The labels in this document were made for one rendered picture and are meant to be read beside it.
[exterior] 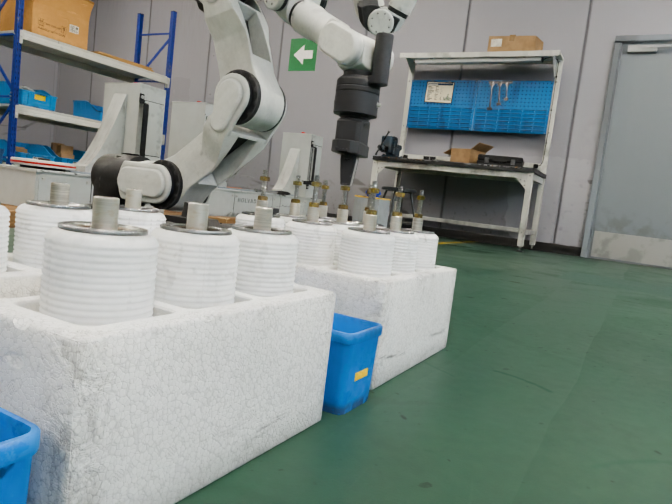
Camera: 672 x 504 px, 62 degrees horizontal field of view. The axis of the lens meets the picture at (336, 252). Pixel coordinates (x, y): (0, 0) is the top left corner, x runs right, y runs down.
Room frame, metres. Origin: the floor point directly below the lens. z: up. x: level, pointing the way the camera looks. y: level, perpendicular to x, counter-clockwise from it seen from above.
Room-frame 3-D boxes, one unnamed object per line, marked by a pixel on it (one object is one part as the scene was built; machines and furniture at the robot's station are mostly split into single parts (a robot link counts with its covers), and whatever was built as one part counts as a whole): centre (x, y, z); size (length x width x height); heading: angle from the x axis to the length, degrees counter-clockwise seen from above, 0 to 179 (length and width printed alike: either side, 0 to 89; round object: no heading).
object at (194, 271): (0.61, 0.15, 0.16); 0.10 x 0.10 x 0.18
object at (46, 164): (2.90, 1.55, 0.29); 0.30 x 0.30 x 0.06
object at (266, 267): (0.71, 0.10, 0.16); 0.10 x 0.10 x 0.18
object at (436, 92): (6.19, -0.90, 1.54); 0.32 x 0.02 x 0.25; 62
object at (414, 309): (1.15, -0.01, 0.09); 0.39 x 0.39 x 0.18; 62
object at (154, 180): (1.70, 0.53, 0.28); 0.21 x 0.20 x 0.13; 62
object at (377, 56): (1.15, -0.02, 0.57); 0.11 x 0.11 x 0.11; 48
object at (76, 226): (0.50, 0.21, 0.25); 0.08 x 0.08 x 0.01
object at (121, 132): (3.09, 1.47, 0.45); 0.82 x 0.57 x 0.74; 152
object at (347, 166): (1.14, 0.00, 0.36); 0.03 x 0.02 x 0.06; 75
